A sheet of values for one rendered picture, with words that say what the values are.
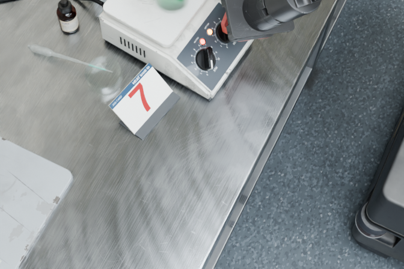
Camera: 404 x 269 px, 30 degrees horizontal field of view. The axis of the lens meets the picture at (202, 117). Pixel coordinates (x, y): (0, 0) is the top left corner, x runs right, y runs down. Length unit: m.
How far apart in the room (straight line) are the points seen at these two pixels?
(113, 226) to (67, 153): 0.13
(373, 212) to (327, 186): 0.31
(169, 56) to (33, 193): 0.27
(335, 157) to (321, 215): 0.16
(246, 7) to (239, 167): 0.23
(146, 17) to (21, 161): 0.27
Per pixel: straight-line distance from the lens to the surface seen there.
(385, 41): 2.14
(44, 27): 1.21
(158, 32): 1.08
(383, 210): 1.59
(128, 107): 1.09
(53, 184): 1.08
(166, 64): 1.10
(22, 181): 1.09
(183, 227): 1.05
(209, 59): 1.09
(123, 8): 1.11
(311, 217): 1.88
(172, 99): 1.12
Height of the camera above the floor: 1.76
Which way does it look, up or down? 65 degrees down
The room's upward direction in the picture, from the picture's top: 5 degrees clockwise
